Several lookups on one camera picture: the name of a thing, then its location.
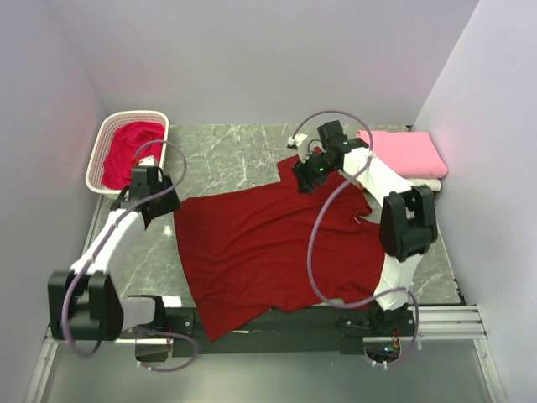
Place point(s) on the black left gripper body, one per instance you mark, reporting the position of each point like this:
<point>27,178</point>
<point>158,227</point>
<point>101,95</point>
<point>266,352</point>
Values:
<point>167,203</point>

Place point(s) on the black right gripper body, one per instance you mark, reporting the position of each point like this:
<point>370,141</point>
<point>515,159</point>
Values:
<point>315,168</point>

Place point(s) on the dark red t shirt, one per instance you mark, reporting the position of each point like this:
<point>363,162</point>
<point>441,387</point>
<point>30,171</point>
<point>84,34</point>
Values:
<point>244,252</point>

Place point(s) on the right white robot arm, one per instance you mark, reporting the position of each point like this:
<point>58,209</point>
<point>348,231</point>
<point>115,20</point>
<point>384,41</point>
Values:
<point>407,226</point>

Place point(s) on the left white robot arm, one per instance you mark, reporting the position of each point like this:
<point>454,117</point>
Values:
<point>83,301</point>

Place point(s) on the white plastic laundry basket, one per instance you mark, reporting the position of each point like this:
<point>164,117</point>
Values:
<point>104,138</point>

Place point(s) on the crimson t shirt in basket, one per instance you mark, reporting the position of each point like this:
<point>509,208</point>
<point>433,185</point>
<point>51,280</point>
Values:
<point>126,141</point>

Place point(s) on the folded pink t shirt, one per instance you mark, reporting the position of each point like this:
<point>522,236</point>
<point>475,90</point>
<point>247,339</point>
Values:
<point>409,154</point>

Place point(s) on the folded white t shirt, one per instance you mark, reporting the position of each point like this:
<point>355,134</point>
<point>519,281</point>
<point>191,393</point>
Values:
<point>433,184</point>

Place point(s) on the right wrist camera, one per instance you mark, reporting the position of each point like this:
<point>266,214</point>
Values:
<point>295,141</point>

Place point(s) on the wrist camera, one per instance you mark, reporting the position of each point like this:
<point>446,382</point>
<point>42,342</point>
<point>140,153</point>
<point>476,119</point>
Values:
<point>148,161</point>
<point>295,141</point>

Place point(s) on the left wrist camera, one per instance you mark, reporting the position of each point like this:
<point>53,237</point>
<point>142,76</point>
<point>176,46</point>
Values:
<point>148,161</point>

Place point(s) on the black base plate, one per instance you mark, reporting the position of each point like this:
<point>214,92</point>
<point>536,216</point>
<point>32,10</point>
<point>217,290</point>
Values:
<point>315,329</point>

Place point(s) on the aluminium rail frame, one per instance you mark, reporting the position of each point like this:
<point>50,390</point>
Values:
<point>445,323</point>

